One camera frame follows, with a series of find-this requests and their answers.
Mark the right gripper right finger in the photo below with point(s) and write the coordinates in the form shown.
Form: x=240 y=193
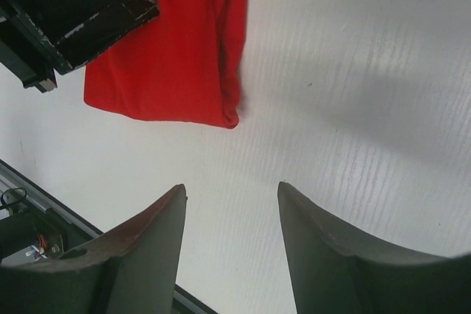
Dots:
x=336 y=267

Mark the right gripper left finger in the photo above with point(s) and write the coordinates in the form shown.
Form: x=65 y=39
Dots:
x=132 y=268

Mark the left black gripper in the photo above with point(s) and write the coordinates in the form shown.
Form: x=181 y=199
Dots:
x=43 y=38

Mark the red t shirt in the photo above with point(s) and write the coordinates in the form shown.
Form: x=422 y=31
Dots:
x=181 y=66

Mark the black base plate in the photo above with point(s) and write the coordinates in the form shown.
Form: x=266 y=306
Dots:
x=36 y=226

